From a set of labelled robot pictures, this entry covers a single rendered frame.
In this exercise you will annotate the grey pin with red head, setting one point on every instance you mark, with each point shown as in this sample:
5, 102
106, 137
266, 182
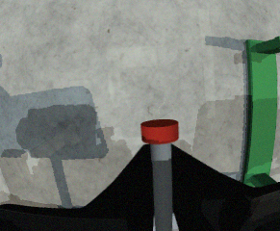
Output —
160, 134

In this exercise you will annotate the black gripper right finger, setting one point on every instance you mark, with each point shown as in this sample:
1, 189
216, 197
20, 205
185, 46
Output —
206, 200

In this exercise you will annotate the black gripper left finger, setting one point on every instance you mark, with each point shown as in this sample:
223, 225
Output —
126, 205

